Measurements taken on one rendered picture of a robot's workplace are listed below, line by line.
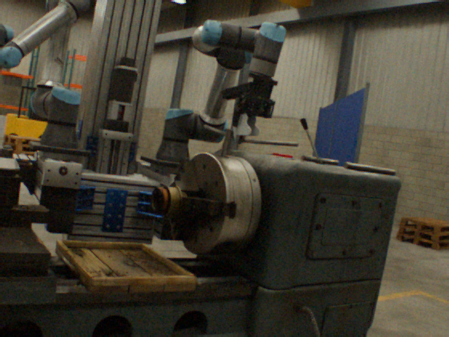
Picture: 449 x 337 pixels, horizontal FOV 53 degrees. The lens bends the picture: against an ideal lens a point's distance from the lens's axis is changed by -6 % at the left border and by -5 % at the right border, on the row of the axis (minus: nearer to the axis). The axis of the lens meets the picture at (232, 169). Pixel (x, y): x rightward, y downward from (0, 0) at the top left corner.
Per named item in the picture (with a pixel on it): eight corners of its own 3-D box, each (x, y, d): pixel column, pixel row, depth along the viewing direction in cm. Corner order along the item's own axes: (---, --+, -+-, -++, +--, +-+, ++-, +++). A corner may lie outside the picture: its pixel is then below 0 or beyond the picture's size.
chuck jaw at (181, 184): (200, 197, 152) (195, 164, 157) (208, 191, 149) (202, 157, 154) (169, 195, 146) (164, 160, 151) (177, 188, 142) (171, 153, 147)
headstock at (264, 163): (305, 249, 212) (320, 162, 210) (390, 280, 173) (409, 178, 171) (190, 249, 178) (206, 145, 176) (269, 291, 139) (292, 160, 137)
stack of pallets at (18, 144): (48, 170, 1097) (52, 140, 1094) (66, 176, 1040) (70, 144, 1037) (-3, 166, 1003) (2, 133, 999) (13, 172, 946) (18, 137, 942)
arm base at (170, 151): (150, 156, 211) (153, 135, 211) (181, 160, 219) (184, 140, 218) (162, 160, 198) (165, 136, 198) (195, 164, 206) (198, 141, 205)
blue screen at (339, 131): (285, 212, 1032) (302, 103, 1020) (321, 217, 1030) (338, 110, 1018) (309, 255, 621) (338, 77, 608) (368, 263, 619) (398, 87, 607)
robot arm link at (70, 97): (56, 120, 176) (61, 85, 175) (40, 118, 184) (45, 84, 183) (82, 124, 185) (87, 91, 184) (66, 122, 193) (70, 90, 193)
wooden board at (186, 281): (142, 253, 159) (143, 242, 159) (196, 290, 129) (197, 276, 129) (54, 252, 142) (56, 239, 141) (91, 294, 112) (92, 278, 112)
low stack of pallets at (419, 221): (425, 237, 952) (429, 217, 950) (463, 247, 886) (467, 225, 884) (394, 239, 871) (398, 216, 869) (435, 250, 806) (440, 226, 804)
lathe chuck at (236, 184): (188, 229, 168) (210, 144, 162) (235, 272, 143) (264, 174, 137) (165, 229, 163) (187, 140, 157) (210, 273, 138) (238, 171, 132)
